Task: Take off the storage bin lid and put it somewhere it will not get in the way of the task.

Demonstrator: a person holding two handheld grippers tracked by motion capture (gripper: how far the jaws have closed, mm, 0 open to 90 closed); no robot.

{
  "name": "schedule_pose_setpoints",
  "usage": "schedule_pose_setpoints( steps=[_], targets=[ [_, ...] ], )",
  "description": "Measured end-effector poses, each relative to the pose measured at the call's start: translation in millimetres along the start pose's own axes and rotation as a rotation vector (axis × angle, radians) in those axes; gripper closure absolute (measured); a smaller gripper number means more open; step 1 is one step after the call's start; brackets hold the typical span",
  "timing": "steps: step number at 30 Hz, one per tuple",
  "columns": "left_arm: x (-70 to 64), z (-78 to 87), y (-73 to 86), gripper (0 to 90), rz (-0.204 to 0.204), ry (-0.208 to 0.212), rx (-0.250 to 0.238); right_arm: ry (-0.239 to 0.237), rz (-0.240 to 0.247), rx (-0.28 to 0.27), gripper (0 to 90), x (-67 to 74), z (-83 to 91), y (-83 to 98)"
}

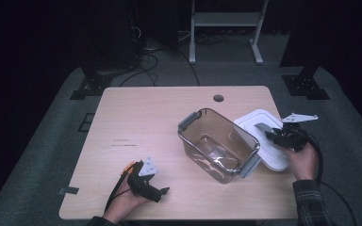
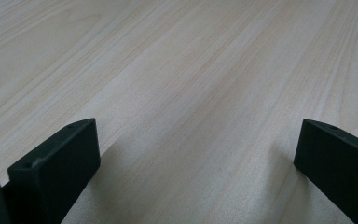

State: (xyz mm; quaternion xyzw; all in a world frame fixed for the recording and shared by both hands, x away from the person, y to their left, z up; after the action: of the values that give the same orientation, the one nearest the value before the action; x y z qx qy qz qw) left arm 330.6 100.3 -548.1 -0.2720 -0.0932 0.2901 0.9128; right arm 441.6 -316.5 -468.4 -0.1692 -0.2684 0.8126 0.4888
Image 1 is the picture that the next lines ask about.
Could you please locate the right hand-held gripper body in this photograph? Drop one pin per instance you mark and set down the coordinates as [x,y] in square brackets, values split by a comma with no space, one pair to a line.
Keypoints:
[293,138]

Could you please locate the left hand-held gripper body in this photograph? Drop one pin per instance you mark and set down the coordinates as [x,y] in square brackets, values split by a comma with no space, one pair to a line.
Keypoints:
[141,182]

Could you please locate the white metal stand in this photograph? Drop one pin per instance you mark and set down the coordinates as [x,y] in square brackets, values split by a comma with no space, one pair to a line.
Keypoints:
[226,19]

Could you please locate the grey tape strip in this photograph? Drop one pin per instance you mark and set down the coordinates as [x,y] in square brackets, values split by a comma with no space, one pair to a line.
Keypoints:
[69,190]

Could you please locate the black stand base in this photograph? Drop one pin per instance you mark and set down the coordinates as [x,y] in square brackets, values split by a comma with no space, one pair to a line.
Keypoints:
[91,84]
[304,84]

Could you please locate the person's right hand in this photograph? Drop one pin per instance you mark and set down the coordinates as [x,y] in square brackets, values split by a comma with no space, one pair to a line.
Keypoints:
[303,163]

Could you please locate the clear brown storage box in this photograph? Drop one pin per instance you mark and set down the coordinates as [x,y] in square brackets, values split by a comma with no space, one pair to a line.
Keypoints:
[215,150]

